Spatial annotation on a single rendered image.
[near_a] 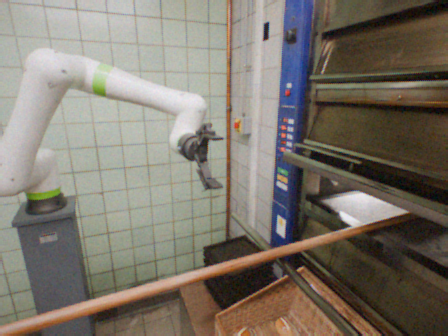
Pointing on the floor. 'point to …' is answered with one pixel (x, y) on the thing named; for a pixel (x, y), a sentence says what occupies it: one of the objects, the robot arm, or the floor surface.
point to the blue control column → (291, 72)
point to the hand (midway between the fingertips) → (216, 163)
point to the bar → (302, 283)
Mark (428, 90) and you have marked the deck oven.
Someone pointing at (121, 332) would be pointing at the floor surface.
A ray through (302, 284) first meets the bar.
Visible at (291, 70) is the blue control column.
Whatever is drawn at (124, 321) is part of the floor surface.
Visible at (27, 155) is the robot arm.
